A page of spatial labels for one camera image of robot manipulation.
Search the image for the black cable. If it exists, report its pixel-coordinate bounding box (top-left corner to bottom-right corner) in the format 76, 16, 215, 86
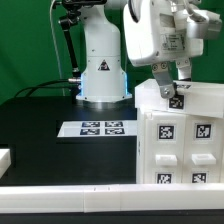
13, 78, 82, 98

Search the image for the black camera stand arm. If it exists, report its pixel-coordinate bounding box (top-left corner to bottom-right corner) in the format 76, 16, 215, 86
55, 0, 84, 83

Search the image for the white boundary rail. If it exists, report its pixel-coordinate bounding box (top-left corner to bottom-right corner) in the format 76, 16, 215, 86
0, 149, 11, 178
0, 183, 224, 214

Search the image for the white cabinet body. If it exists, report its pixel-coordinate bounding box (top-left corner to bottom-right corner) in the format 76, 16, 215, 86
136, 109, 224, 184

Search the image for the white door panel with tag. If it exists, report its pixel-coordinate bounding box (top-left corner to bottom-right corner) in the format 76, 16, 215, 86
144, 111, 186, 184

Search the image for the white front boundary rail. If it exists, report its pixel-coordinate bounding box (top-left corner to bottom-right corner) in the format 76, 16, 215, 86
0, 183, 224, 214

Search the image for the white left boundary rail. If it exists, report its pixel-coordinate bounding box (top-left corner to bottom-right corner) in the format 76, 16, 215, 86
0, 149, 11, 178

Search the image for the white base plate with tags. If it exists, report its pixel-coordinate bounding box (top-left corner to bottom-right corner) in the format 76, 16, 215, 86
58, 120, 137, 138

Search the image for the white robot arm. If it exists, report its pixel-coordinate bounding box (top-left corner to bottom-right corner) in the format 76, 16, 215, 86
77, 0, 203, 103

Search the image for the white box with tags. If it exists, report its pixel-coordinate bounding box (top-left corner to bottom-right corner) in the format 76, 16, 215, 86
135, 79, 224, 118

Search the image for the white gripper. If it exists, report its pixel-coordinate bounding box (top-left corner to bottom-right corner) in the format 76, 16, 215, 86
123, 0, 203, 99

